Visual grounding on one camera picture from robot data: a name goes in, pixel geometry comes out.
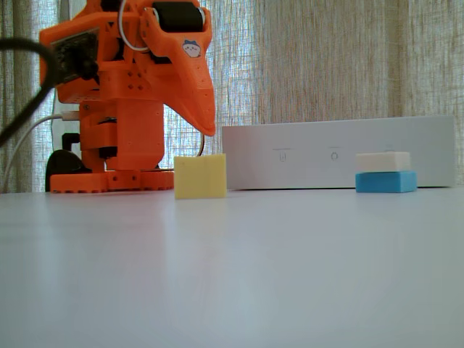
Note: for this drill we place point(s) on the orange robot base plate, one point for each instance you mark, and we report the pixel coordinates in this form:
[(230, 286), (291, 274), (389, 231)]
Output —
[(90, 181)]

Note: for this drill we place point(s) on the orange gripper black servo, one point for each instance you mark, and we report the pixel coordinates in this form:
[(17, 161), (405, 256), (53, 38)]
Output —
[(185, 64)]

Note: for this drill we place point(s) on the black table clamp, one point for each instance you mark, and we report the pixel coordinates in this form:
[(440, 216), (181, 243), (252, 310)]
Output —
[(63, 166)]

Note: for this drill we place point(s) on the blue foam cuboid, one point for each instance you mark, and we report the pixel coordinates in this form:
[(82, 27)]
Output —
[(386, 182)]

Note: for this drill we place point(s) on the orange camera mount bracket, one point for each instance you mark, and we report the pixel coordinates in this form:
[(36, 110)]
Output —
[(78, 95)]

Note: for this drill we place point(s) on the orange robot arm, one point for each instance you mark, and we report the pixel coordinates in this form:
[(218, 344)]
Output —
[(137, 137)]

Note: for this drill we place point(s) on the cream foam cuboid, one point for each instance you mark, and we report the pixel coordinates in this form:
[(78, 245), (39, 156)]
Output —
[(382, 161)]

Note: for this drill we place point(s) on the white cardboard box bin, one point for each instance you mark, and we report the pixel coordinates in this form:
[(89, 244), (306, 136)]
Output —
[(308, 159)]

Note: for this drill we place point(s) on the yellow foam cuboid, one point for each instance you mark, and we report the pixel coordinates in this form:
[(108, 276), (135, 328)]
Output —
[(199, 175)]

